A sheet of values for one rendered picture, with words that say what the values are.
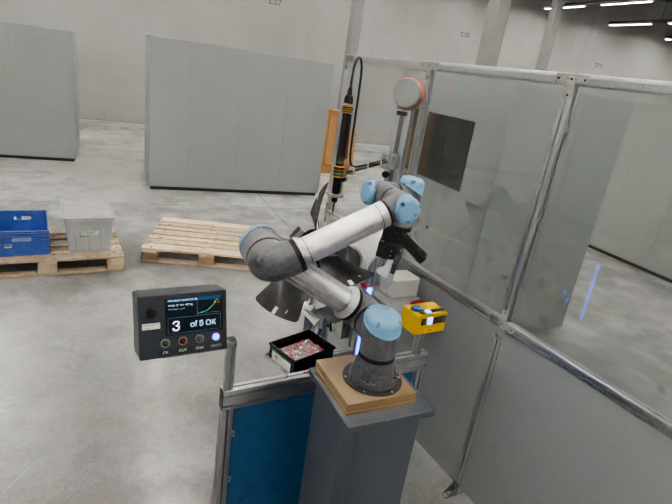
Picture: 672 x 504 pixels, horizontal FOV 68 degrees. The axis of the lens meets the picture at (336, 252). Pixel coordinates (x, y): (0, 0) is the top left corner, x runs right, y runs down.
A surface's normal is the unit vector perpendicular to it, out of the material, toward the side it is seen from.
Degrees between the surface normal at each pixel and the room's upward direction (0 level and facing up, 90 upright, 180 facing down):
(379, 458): 90
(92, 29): 90
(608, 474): 90
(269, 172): 90
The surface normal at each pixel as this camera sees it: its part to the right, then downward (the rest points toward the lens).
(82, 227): 0.47, 0.44
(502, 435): -0.87, 0.05
